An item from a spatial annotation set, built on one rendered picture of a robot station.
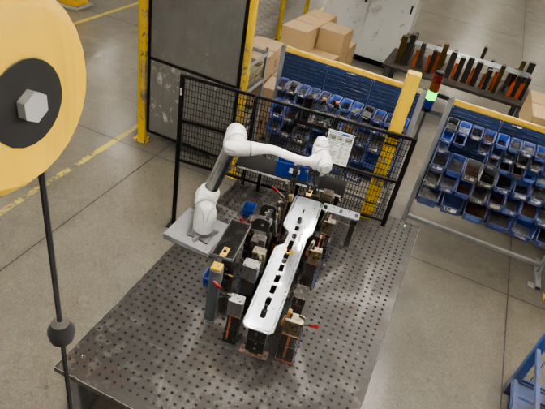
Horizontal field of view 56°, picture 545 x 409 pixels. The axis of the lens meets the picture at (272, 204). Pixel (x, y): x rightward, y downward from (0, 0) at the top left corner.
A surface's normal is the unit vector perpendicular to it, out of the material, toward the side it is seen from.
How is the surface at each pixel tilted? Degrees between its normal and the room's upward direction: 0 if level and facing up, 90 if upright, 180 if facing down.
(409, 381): 0
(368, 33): 90
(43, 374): 0
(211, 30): 90
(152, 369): 0
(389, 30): 90
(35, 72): 90
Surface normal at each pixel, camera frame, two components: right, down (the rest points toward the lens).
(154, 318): 0.16, -0.79
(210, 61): -0.41, 0.52
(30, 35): 0.94, 0.19
